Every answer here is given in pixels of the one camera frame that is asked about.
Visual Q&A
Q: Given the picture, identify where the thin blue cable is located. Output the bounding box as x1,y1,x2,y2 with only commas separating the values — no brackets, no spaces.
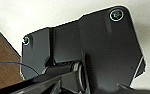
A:
0,60,41,76

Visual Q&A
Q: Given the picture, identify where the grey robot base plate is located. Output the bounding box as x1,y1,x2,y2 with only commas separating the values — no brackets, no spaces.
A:
19,4,147,94

